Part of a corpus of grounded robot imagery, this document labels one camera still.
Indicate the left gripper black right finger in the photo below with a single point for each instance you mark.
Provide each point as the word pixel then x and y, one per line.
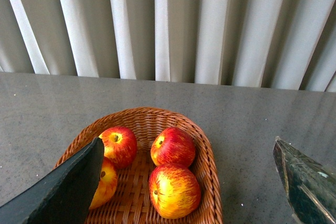
pixel 308 185

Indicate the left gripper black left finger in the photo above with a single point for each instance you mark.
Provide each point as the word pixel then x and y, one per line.
pixel 62 196

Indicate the red yellow apple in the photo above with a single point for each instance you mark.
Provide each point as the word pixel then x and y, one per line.
pixel 174 191
pixel 120 146
pixel 107 184

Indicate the dark red apple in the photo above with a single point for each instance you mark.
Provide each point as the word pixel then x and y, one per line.
pixel 173 145

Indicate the left wicker basket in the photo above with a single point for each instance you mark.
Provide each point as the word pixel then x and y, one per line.
pixel 131 202

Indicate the white pleated curtain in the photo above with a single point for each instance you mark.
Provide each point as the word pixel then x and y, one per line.
pixel 280 44

